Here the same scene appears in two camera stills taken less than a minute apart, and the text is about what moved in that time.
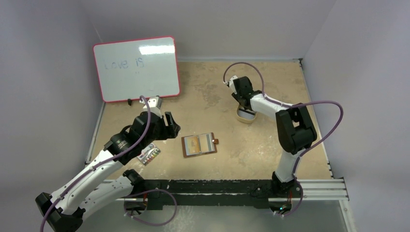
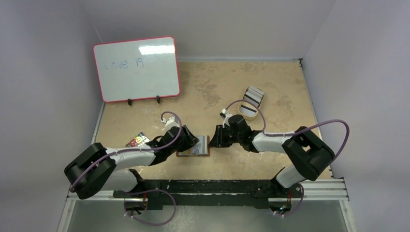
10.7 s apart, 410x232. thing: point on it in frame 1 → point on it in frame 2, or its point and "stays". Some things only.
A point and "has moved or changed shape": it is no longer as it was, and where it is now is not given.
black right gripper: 242,100 → 219,137
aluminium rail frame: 225,194 stays
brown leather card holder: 198,145 has moved or changed shape
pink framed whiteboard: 127,70 stays
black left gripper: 170,133 → 187,137
